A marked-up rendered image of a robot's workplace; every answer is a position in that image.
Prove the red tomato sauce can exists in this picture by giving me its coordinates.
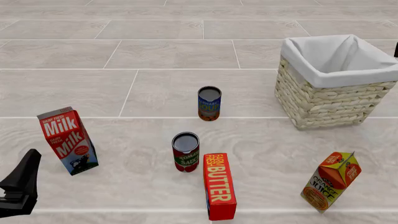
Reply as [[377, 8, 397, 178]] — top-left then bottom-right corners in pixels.
[[172, 131, 200, 174]]

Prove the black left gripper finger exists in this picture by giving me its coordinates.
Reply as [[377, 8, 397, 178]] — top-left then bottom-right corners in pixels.
[[0, 148, 42, 197]]

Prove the blue alphabet soup can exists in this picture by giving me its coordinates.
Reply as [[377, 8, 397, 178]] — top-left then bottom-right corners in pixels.
[[197, 85, 223, 123]]

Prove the white cloth basket liner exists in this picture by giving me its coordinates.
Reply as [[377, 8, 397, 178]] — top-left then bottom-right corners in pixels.
[[280, 34, 398, 90]]

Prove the red butter box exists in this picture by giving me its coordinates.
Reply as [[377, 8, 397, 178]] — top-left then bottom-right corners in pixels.
[[203, 152, 238, 222]]

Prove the orange juice carton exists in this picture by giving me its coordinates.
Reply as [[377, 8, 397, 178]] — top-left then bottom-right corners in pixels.
[[300, 151, 363, 214]]

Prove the red milk carton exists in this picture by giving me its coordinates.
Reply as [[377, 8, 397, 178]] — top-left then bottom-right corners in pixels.
[[36, 106, 100, 177]]

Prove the woven wicker basket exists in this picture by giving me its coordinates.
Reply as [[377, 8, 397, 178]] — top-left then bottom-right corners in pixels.
[[274, 56, 398, 131]]

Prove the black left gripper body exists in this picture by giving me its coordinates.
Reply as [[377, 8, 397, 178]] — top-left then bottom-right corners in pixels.
[[0, 185, 39, 219]]

